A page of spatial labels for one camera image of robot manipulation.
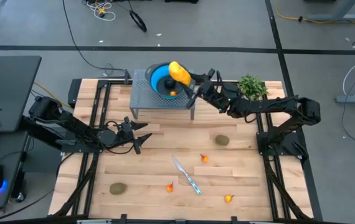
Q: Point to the brown-green toy kiwi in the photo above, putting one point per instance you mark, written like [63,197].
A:
[118,188]
[222,140]

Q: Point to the grey perforated metal stand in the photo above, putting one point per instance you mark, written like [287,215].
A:
[140,93]

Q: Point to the dark green toy avocado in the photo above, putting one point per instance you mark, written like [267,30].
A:
[169,82]

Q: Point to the blue collapsible bowl grey rim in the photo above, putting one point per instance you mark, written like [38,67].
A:
[157,79]

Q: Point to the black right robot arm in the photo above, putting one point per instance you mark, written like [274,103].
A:
[274,107]

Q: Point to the green plant in white pot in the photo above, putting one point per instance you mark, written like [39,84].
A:
[252,87]

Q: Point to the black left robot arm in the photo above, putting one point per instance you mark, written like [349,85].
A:
[71,123]

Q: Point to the yellow toy mango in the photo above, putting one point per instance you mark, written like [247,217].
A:
[179,74]

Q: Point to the small yellow-orange pepper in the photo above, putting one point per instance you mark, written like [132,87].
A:
[228,198]

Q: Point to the black desk leg with caster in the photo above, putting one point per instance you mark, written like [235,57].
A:
[20,186]

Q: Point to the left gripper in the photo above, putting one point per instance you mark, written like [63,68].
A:
[126,137]

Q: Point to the black desk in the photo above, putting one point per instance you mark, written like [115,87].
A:
[12,93]

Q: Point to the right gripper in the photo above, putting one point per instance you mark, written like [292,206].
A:
[213,91]

